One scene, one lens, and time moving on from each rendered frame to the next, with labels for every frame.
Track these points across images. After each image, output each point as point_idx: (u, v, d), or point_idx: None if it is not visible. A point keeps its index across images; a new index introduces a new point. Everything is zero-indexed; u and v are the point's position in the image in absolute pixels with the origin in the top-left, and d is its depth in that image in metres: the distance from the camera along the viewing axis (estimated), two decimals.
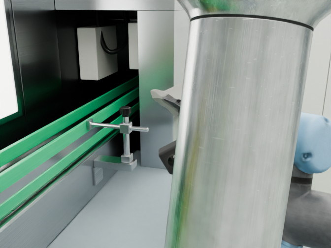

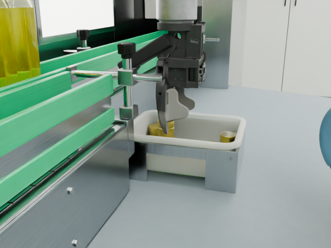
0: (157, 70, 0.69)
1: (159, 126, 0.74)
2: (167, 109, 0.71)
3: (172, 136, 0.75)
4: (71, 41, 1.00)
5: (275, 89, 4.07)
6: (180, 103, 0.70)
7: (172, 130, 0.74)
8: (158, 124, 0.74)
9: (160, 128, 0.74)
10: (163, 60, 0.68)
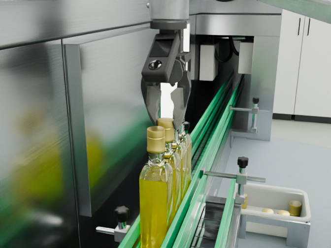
0: (181, 69, 0.70)
1: (171, 126, 0.74)
2: (182, 104, 0.74)
3: None
4: None
5: (288, 110, 4.41)
6: None
7: None
8: (169, 125, 0.74)
9: (171, 128, 0.74)
10: (181, 58, 0.71)
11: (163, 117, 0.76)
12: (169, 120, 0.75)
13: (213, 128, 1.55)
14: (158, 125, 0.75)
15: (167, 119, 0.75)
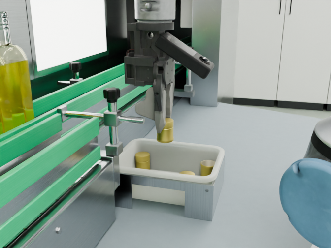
0: (173, 65, 0.74)
1: None
2: None
3: None
4: (65, 70, 1.07)
5: (271, 96, 4.13)
6: None
7: None
8: None
9: None
10: None
11: None
12: None
13: None
14: None
15: None
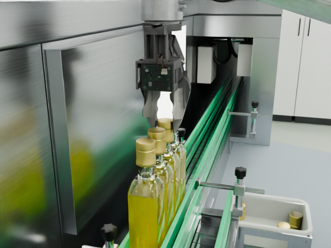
0: None
1: (163, 137, 0.69)
2: None
3: None
4: None
5: (288, 112, 4.36)
6: (146, 102, 0.71)
7: None
8: (160, 136, 0.69)
9: (163, 139, 0.69)
10: None
11: (154, 127, 0.71)
12: (161, 130, 0.69)
13: (211, 133, 1.50)
14: (148, 136, 0.69)
15: (158, 129, 0.70)
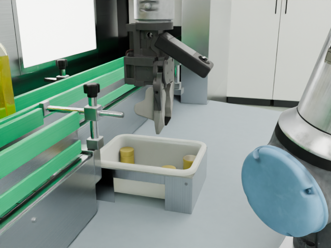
0: (172, 65, 0.74)
1: None
2: None
3: None
4: (53, 67, 1.08)
5: (267, 95, 4.15)
6: None
7: None
8: None
9: None
10: None
11: None
12: None
13: None
14: None
15: None
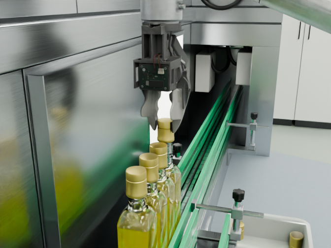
0: None
1: (155, 164, 0.65)
2: (147, 105, 0.74)
3: None
4: None
5: (288, 116, 4.32)
6: (145, 101, 0.71)
7: None
8: (152, 164, 0.64)
9: (155, 166, 0.65)
10: None
11: (147, 153, 0.67)
12: (153, 157, 0.65)
13: (209, 145, 1.46)
14: (140, 163, 0.65)
15: (150, 155, 0.66)
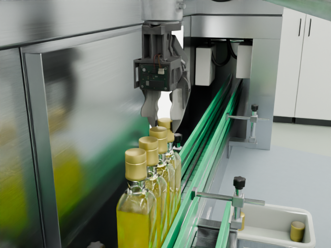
0: None
1: (155, 146, 0.64)
2: (148, 105, 0.74)
3: None
4: None
5: (289, 113, 4.31)
6: (145, 101, 0.71)
7: None
8: (152, 146, 0.63)
9: (155, 149, 0.64)
10: None
11: (146, 137, 0.66)
12: (153, 139, 0.64)
13: (209, 138, 1.45)
14: (139, 145, 0.64)
15: (150, 139, 0.65)
